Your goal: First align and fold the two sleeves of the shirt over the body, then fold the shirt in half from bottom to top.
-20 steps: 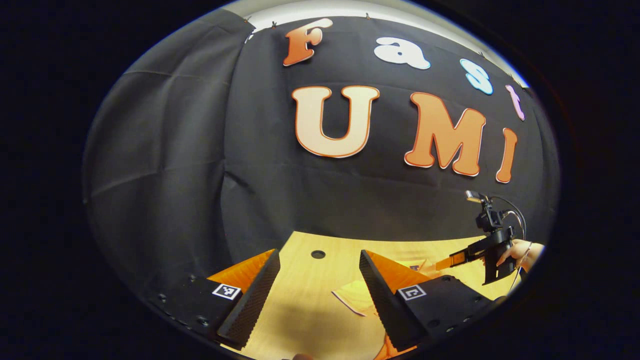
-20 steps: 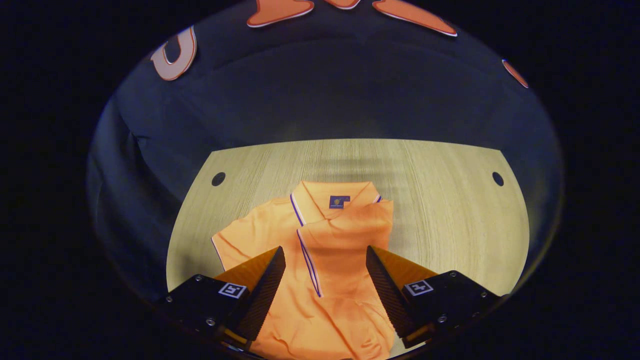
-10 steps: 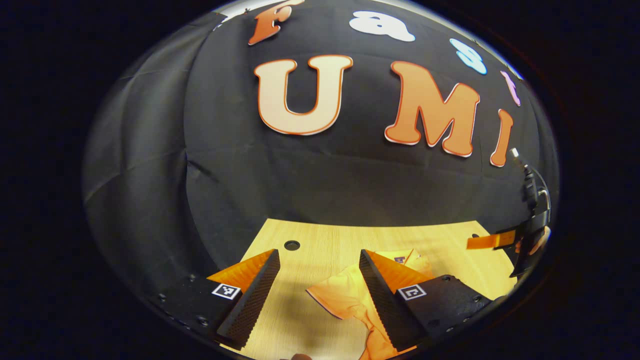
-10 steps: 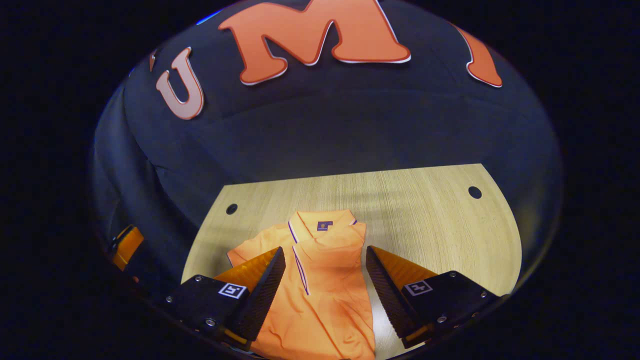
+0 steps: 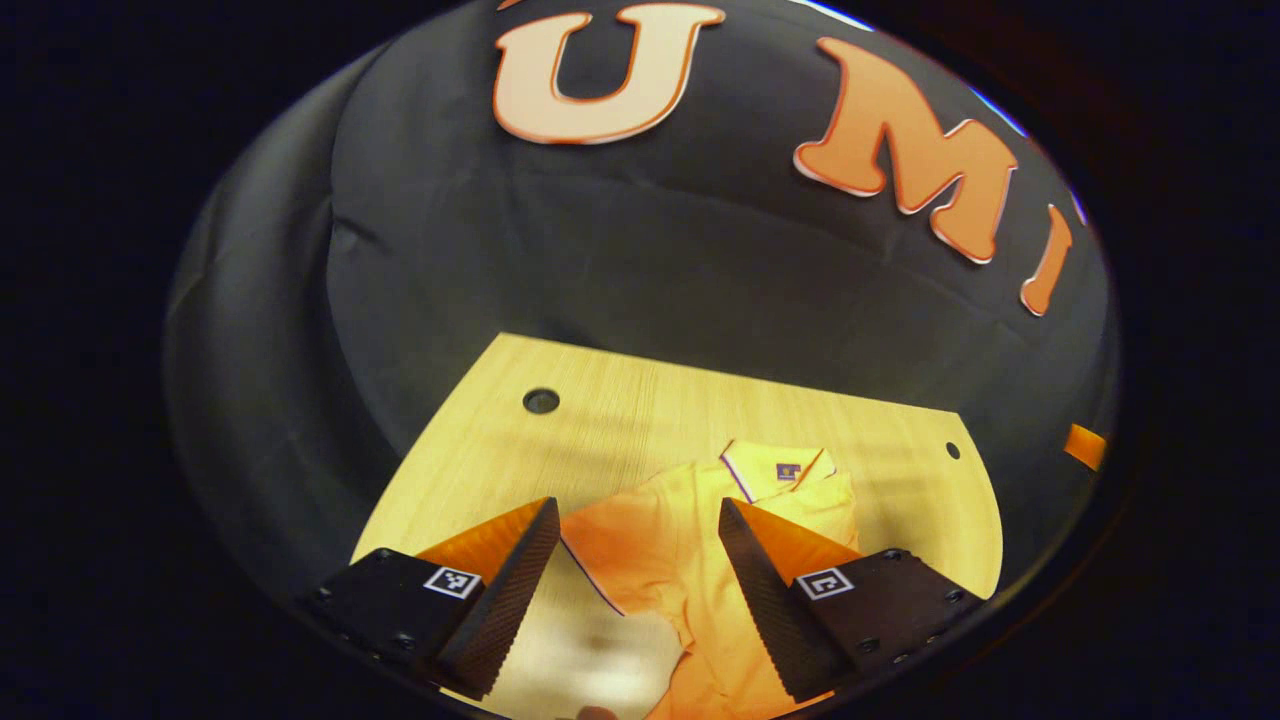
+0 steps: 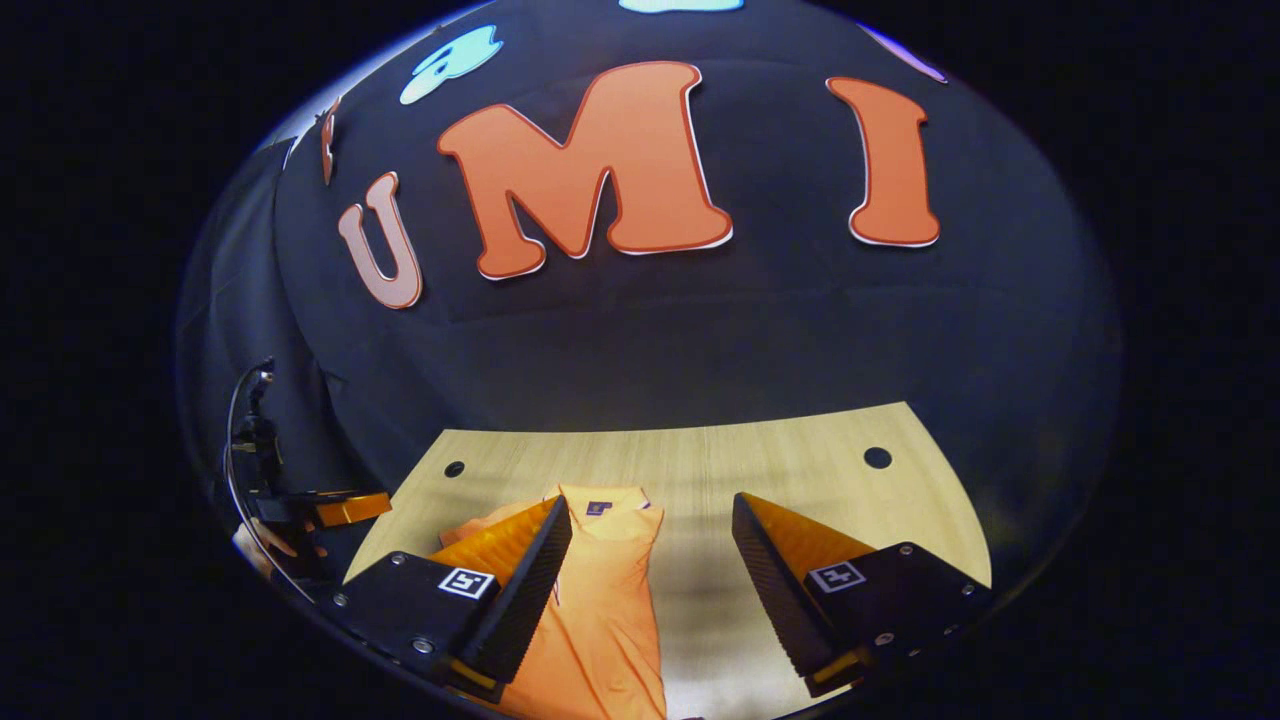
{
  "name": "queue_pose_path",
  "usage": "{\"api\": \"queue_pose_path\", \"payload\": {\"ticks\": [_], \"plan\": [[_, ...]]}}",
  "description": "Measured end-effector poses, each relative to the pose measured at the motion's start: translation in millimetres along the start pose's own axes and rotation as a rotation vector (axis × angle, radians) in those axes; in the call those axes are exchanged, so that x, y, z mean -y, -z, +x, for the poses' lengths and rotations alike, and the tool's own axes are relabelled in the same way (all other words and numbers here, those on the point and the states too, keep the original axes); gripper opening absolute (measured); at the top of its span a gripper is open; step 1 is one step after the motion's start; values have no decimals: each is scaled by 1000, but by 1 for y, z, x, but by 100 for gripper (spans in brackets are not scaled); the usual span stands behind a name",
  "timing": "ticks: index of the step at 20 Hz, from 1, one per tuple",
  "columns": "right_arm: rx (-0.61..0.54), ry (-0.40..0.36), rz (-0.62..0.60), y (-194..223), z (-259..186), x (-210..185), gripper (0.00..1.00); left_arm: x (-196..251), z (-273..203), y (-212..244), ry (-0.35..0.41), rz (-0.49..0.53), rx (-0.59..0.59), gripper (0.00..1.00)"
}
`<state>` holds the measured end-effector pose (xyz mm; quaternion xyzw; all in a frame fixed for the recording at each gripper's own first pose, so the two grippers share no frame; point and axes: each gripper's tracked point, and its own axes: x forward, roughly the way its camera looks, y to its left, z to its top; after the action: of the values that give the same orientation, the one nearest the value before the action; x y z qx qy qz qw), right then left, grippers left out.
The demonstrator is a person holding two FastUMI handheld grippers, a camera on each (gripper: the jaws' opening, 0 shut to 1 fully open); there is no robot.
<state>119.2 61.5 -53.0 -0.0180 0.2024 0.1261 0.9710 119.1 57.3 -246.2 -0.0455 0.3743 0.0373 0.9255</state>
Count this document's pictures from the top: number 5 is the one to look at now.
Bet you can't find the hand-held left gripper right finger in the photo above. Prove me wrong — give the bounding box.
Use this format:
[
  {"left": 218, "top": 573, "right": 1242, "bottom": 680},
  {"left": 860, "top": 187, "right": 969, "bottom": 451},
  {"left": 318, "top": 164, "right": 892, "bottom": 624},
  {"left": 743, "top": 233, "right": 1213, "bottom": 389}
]
[{"left": 718, "top": 498, "right": 991, "bottom": 704}]

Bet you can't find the orange T-shirt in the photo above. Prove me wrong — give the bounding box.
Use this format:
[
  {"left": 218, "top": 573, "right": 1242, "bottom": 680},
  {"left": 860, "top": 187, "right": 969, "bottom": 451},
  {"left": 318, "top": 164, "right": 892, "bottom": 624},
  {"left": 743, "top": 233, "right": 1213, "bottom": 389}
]
[{"left": 558, "top": 438, "right": 861, "bottom": 720}]

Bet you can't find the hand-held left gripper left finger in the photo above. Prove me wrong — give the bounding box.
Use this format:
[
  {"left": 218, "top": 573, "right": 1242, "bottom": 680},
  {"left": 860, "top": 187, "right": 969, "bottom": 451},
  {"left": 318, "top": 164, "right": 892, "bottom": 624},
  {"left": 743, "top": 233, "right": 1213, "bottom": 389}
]
[{"left": 305, "top": 497, "right": 562, "bottom": 701}]

